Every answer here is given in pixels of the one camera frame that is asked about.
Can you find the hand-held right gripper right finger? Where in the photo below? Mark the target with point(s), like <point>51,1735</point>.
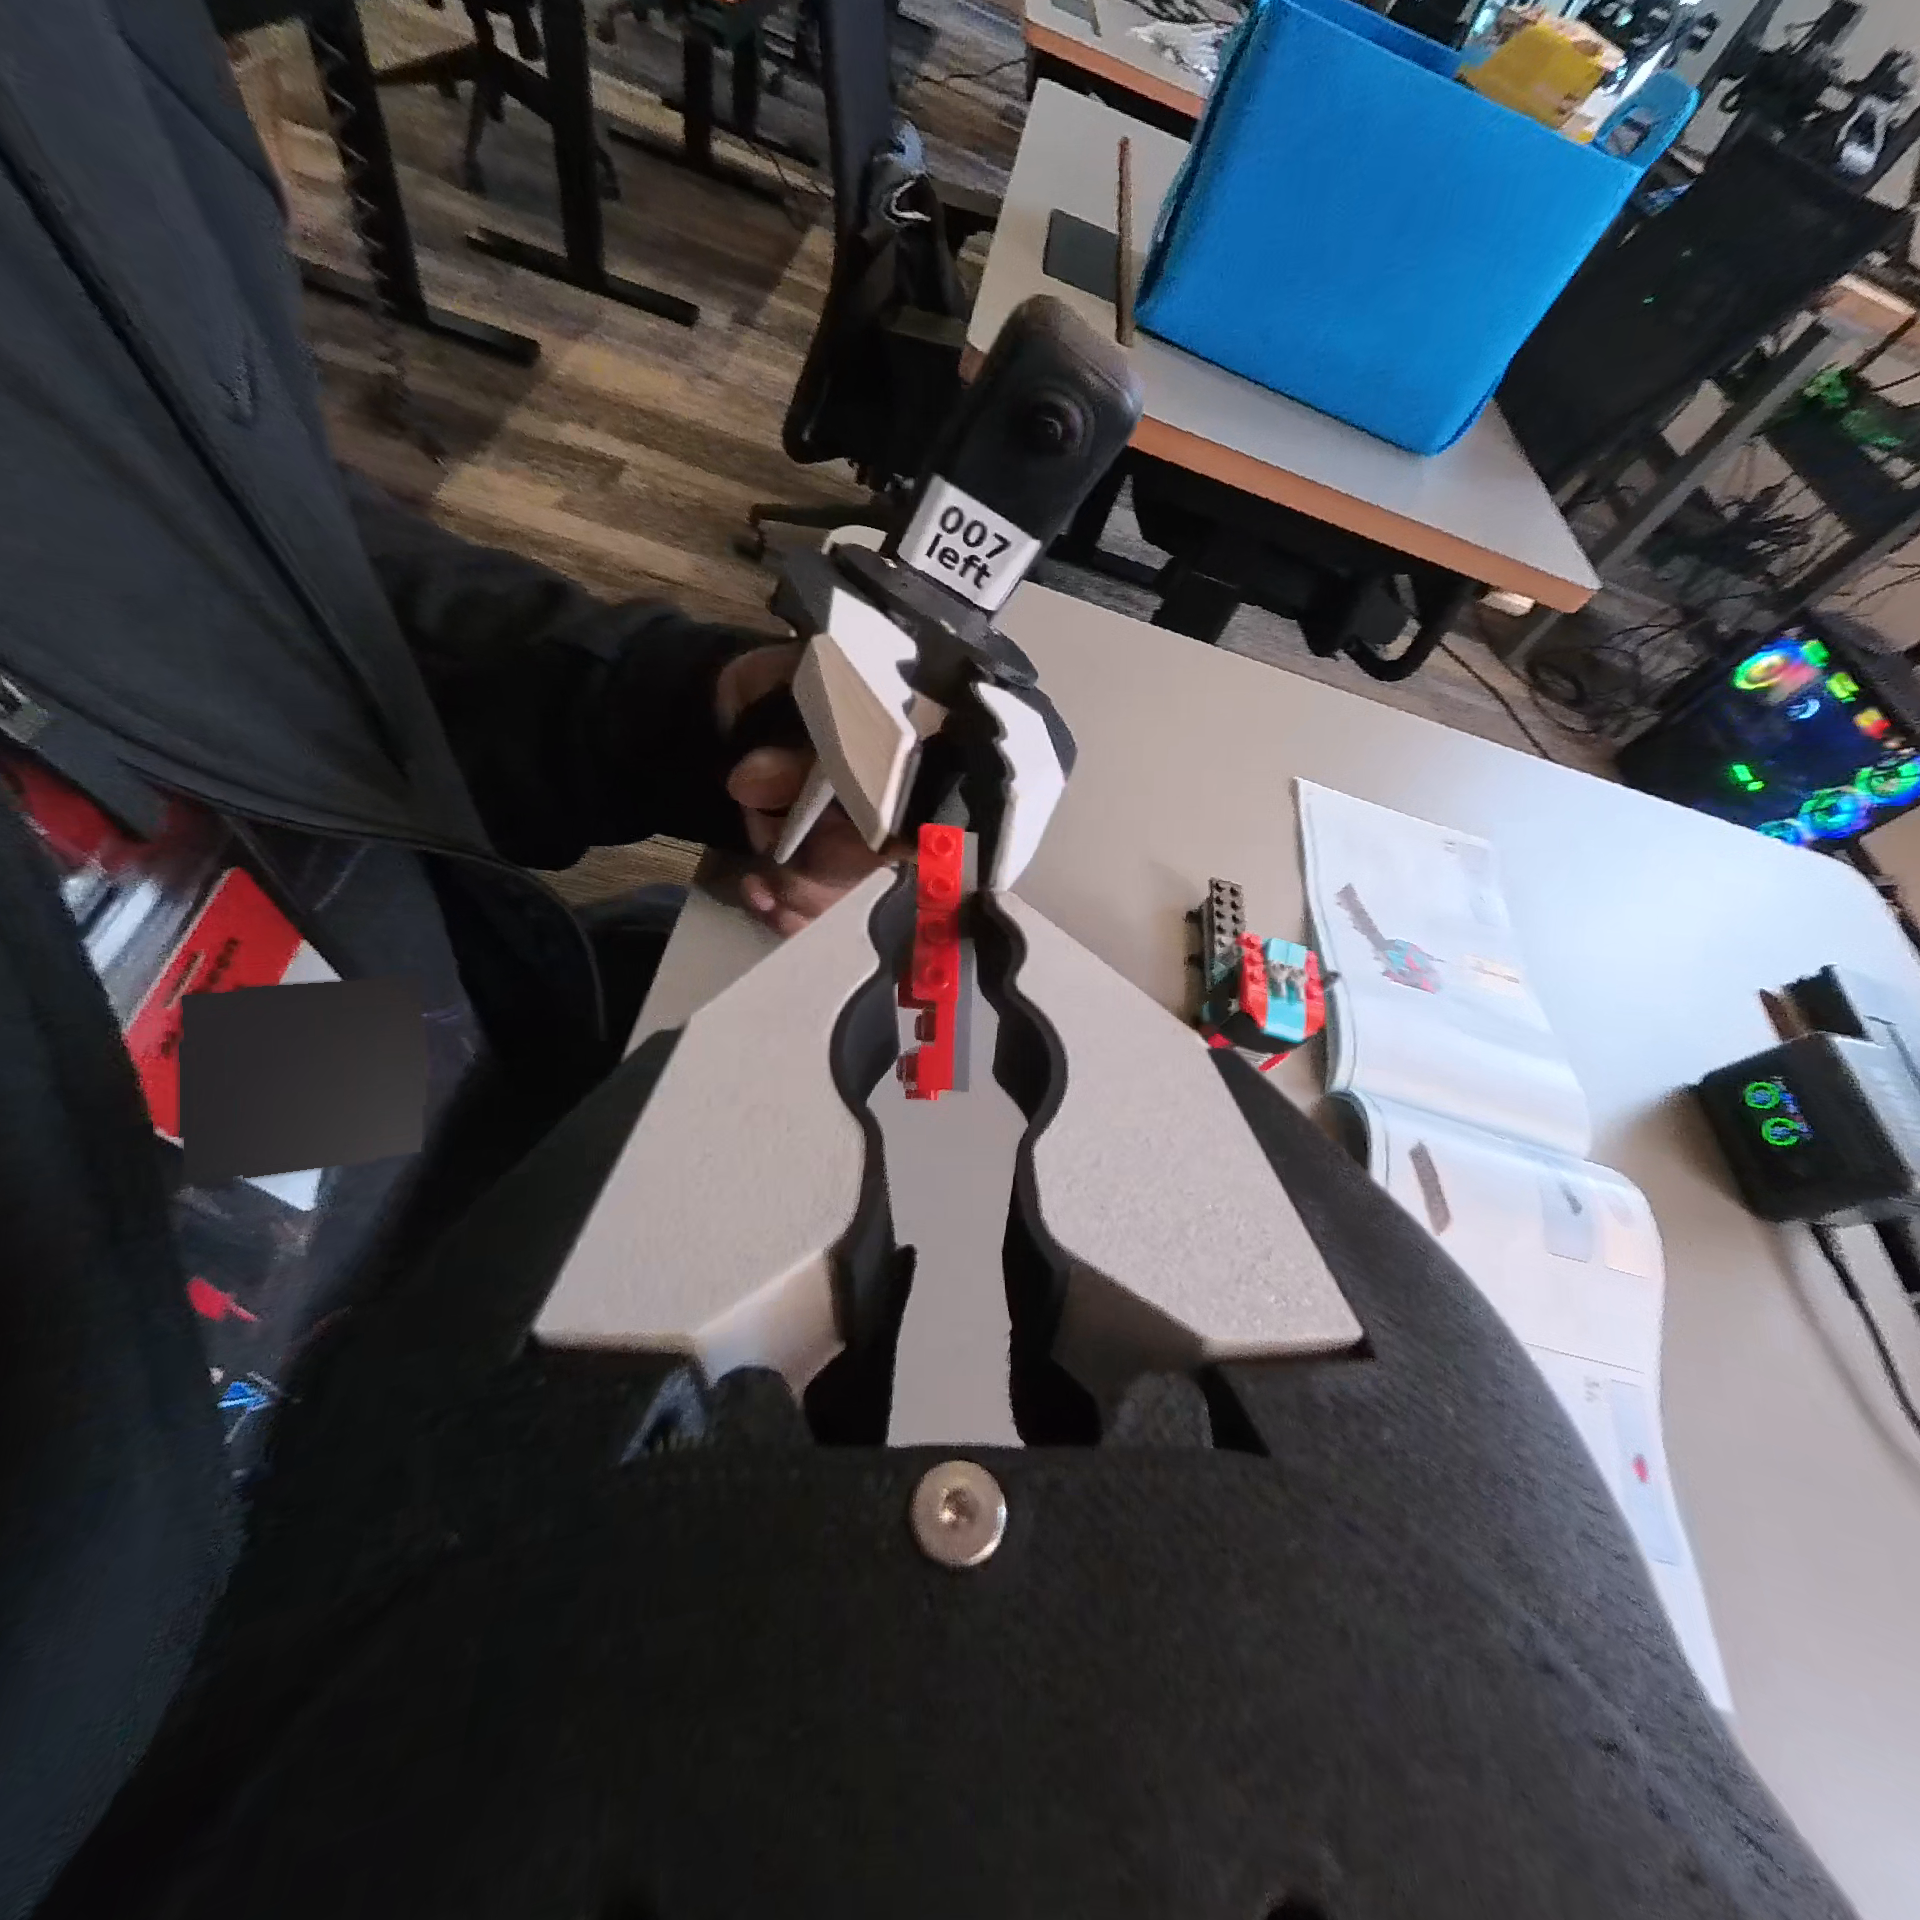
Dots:
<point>1186,1199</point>

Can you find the brick instruction booklet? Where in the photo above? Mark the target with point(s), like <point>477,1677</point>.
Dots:
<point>1426,991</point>

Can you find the black power station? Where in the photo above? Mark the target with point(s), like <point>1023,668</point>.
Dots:
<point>1818,1123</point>

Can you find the dark rectangular desk plate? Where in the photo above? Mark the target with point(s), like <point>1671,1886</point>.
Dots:
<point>1098,253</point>

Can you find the person's left forearm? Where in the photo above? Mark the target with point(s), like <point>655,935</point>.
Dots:
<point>570,705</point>

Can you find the red and teal brick model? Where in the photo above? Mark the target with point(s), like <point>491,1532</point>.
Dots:
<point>1276,984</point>

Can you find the grey desk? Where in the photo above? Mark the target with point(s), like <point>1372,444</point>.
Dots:
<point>1171,749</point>

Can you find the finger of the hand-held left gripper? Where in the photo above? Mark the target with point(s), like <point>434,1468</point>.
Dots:
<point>1038,780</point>
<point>858,720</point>

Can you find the red graphic shirt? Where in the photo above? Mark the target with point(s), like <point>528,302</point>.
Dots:
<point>226,930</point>

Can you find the white desk with wooden edge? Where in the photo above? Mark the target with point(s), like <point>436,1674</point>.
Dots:
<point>1276,436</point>

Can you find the black office chair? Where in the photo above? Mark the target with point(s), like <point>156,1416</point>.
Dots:
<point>886,302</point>

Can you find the yellow box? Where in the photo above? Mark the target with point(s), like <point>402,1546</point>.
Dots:
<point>1547,77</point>

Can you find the person's left hand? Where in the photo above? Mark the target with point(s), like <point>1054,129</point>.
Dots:
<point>810,886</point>

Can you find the computer tower with coloured lights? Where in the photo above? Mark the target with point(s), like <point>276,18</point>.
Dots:
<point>1783,736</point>

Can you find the flat black device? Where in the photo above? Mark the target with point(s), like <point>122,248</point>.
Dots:
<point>1854,997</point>

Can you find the blue fabric storage bin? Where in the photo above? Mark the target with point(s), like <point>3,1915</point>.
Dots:
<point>1349,225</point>

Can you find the red and grey brick assembly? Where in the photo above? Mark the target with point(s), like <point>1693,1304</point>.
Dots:
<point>939,960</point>

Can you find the person's dark jacket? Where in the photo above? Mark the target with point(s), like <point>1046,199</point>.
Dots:
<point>152,452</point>

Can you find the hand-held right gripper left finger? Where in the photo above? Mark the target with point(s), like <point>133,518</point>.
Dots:
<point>720,1170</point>

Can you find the thin brown rod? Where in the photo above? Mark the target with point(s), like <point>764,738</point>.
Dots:
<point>1125,239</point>

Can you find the black desk frame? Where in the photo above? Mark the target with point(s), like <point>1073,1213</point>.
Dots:
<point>583,150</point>
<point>378,179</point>

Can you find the black mesh chair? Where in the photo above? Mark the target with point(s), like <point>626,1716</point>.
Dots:
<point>1695,286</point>

